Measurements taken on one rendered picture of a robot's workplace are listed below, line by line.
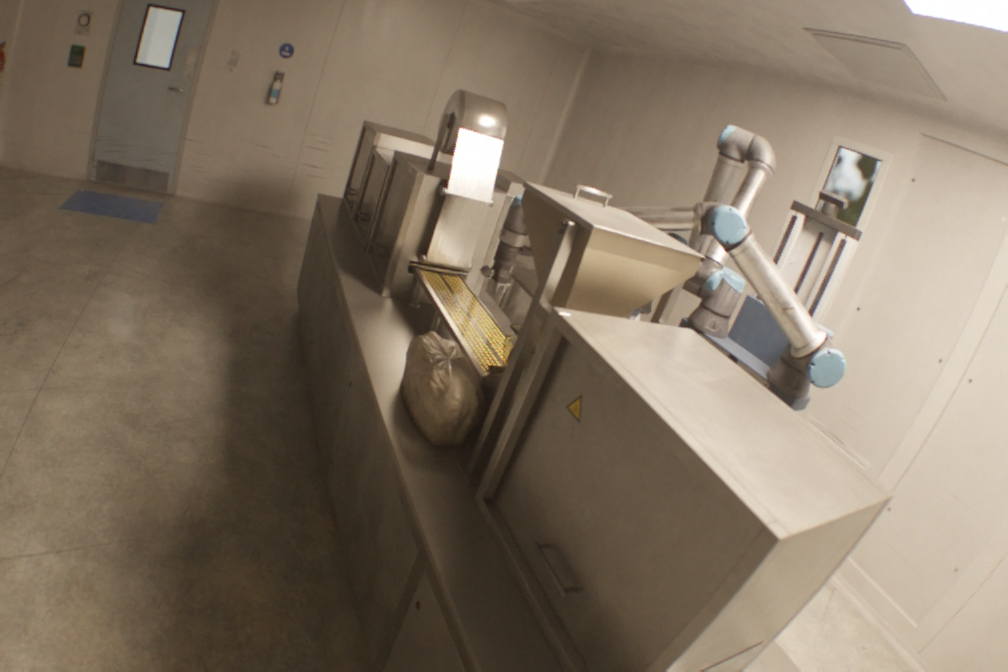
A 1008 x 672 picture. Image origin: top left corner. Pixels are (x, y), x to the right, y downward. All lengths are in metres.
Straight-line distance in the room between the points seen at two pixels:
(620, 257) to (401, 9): 4.71
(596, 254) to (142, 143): 5.09
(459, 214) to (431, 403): 0.94
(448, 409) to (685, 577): 0.80
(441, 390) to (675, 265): 0.68
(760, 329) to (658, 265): 1.19
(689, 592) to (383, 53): 5.30
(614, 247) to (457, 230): 1.12
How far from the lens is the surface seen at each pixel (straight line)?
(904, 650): 3.57
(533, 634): 1.17
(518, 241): 1.84
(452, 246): 2.22
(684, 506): 0.88
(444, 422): 1.46
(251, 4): 5.56
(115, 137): 5.86
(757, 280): 1.85
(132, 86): 5.75
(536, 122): 6.22
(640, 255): 1.24
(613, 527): 1.01
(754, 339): 2.42
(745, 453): 0.90
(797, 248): 2.46
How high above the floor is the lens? 1.69
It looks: 19 degrees down
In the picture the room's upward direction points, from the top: 20 degrees clockwise
